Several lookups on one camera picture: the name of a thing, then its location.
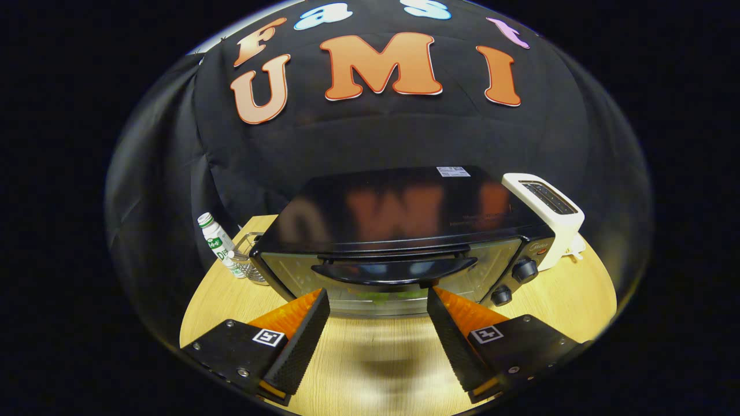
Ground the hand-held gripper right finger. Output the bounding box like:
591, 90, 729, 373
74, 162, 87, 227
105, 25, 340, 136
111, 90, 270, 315
426, 286, 590, 404

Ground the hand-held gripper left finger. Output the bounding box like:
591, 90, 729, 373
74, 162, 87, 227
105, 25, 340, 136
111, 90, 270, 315
180, 288, 331, 406

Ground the black toaster oven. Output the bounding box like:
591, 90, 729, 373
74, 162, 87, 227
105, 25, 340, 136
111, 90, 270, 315
249, 166, 557, 318

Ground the white toaster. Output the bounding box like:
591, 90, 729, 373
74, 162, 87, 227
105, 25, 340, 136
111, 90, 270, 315
501, 173, 586, 271

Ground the white bottle green label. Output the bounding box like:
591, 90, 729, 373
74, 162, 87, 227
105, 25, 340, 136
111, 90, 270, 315
197, 212, 248, 280

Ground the metal wire basket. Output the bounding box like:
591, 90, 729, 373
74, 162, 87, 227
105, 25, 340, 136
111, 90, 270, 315
231, 232, 270, 286

